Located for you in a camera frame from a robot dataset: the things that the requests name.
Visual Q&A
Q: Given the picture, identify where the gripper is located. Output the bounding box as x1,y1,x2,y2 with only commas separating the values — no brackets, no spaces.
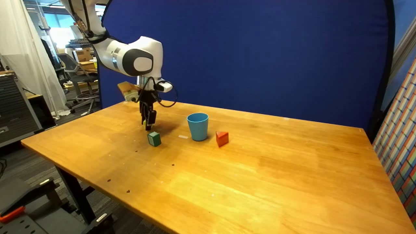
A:
139,90,158,131

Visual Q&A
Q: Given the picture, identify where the green block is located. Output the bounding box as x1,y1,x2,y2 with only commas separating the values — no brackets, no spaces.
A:
147,131,162,147

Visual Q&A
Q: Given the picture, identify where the blue cup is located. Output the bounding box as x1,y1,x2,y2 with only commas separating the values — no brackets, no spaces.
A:
187,112,209,142

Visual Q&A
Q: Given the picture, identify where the orange triangular block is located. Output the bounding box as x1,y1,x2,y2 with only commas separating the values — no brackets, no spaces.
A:
216,131,229,148

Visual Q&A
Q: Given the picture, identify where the office chair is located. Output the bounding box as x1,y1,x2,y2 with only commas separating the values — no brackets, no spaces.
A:
58,53,100,114

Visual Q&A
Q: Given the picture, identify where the stack of cardboard boxes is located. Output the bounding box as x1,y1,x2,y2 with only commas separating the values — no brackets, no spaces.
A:
74,48,98,72

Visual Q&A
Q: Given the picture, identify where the black box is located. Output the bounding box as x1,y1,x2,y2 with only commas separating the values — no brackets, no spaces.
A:
27,94,58,131

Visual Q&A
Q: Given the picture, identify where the window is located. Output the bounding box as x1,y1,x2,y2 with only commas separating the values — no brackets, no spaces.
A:
43,12,78,50

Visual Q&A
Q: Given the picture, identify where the blue backdrop screen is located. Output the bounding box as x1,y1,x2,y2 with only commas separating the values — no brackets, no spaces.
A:
97,0,396,131

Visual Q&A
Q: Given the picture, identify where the black equipment case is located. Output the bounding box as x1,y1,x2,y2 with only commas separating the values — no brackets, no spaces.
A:
0,72,43,147

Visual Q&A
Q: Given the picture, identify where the white curtain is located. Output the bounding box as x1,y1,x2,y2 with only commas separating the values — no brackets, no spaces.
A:
0,0,68,115

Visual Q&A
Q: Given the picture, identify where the black workbench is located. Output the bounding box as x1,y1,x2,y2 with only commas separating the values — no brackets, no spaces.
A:
0,177,115,234

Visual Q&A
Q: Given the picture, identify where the colourful patterned panel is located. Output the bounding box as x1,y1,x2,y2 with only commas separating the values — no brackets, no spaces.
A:
372,58,416,228

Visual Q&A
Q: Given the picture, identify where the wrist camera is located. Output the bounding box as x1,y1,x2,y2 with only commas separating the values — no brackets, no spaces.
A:
117,81,141,103

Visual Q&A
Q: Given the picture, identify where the orange clamp handle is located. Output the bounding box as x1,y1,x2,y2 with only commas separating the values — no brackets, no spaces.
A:
0,206,26,224

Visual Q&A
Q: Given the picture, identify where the aluminium rail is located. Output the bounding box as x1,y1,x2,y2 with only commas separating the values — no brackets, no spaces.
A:
389,16,416,80

